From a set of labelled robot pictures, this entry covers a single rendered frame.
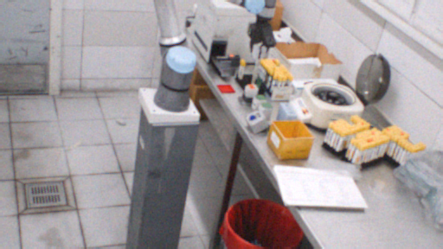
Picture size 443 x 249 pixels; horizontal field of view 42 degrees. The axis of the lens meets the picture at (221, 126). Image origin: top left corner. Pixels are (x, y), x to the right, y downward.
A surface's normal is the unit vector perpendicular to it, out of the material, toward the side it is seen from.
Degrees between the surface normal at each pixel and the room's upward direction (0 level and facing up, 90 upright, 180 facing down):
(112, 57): 90
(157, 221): 90
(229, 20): 90
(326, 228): 0
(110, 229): 0
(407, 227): 0
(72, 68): 90
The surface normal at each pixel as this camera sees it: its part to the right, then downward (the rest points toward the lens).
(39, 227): 0.17, -0.84
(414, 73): -0.93, 0.04
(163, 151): 0.33, 0.53
